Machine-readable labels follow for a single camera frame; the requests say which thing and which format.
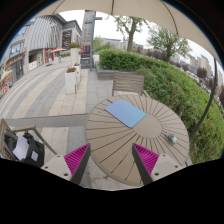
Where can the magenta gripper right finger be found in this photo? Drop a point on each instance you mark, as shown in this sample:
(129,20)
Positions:
(152,166)

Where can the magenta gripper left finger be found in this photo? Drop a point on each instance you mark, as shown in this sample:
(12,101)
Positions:
(70,167)

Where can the round wooden slatted table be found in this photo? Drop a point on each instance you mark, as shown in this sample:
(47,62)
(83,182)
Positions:
(111,140)

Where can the black bag with papers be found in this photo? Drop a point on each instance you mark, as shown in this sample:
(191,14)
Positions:
(24,148)

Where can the trimmed green hedge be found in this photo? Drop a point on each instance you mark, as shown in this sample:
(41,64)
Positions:
(178,91)

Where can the wooden chair at left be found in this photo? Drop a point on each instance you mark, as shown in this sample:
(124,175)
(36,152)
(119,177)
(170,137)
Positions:
(4,127)

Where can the wooden slatted chair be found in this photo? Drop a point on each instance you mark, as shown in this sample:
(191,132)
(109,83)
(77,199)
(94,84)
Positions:
(128,82)

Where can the near white flower planter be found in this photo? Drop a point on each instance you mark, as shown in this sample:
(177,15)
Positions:
(70,80)

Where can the white flower planter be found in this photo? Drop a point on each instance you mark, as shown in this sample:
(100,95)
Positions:
(70,80)
(78,70)

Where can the far white flower planter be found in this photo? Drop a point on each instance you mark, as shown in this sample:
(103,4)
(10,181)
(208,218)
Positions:
(78,70)

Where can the curved black umbrella pole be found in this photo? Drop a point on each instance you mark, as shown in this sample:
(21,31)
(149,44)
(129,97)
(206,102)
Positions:
(209,102)

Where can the tall white planter box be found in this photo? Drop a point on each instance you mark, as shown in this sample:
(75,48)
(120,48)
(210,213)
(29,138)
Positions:
(74,52)

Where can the grey sign pillar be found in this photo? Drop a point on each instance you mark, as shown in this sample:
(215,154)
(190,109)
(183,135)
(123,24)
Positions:
(86,38)

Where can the beige patio umbrella canopy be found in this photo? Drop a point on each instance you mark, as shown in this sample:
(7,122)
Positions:
(158,11)

